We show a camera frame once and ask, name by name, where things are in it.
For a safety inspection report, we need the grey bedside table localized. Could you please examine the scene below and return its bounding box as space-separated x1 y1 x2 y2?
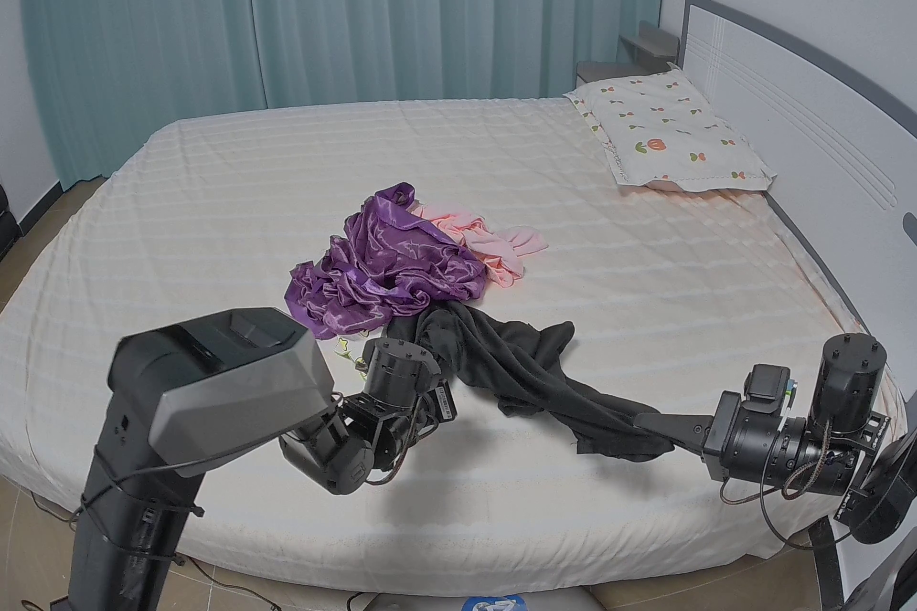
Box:
576 20 680 86

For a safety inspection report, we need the black cable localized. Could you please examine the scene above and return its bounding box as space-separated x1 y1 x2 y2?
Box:
185 555 283 611
718 478 819 552
27 491 81 527

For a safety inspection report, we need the white printed garment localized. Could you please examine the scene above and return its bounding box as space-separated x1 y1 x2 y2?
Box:
335 336 371 374

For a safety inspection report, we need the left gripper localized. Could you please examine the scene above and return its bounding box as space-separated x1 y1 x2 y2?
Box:
408 378 460 442

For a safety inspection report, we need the black garment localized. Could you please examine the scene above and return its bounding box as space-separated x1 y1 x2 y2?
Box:
387 302 676 457

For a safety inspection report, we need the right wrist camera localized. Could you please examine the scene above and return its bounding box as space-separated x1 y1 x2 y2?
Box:
744 365 796 420

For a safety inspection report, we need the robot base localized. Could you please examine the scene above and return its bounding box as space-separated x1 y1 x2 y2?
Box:
351 590 596 611

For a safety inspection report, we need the white printed pillow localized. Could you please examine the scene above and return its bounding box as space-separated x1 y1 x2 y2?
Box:
564 63 778 192

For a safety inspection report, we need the bed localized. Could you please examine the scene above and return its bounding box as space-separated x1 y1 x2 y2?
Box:
0 0 917 577

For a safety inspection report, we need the purple garment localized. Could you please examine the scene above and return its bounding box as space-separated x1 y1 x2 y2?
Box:
285 182 488 340

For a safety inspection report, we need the pink garment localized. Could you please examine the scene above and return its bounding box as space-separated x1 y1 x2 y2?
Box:
412 201 550 290

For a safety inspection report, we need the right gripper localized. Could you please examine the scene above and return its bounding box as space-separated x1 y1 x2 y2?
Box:
704 390 812 489

